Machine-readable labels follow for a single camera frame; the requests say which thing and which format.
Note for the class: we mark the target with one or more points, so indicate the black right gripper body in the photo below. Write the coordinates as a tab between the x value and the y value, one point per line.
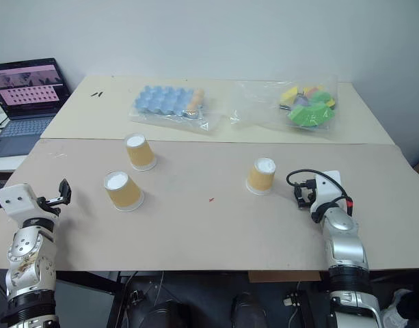
308	194

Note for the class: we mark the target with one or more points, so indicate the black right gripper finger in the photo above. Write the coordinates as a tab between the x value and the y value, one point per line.
297	191
304	205

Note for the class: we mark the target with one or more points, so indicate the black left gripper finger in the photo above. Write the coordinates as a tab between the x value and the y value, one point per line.
67	197
63	186

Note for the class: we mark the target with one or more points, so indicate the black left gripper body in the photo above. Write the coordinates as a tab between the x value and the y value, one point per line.
48	204

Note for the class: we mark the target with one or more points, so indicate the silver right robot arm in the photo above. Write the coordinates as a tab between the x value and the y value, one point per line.
346	253

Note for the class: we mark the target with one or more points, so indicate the yellow ribbed paper cup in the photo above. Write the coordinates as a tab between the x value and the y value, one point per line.
141	153
122	191
261	177

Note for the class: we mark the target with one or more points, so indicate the brown cardboard piece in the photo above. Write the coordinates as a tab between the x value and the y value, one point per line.
284	276

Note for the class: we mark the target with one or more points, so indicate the large green foam block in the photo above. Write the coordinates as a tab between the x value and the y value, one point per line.
311	115

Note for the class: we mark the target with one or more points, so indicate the grey foam block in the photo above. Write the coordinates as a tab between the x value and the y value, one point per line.
300	100

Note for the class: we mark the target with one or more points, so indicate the open grey laptop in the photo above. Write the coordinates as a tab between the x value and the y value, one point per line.
23	102

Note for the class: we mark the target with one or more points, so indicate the clear bag with foam blocks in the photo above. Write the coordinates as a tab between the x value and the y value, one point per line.
257	106

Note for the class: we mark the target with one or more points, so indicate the yellow foam block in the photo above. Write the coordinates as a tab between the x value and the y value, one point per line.
288	95

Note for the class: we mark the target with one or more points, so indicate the small green foam block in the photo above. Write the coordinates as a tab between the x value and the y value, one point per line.
322	96

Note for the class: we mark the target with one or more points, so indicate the red foam block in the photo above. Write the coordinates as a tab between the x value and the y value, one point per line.
311	91

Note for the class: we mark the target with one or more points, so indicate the dark rounded shape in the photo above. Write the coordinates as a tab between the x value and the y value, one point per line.
248	311
163	314

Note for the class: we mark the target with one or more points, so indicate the blue egg tray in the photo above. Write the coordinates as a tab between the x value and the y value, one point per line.
163	99

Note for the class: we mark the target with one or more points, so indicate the clear bag with egg tray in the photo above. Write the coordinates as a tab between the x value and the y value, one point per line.
182	119

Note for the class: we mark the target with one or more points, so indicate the white crumpled object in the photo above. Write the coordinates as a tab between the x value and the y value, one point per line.
397	307

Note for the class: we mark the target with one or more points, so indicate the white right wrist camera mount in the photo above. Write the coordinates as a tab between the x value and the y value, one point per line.
327	189

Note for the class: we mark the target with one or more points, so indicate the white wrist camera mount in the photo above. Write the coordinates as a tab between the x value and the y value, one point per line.
327	189
16	201

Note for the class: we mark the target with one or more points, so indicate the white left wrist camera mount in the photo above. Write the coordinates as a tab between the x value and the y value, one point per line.
16	201

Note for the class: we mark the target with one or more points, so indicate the black table frame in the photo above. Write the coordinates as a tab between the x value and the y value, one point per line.
117	300

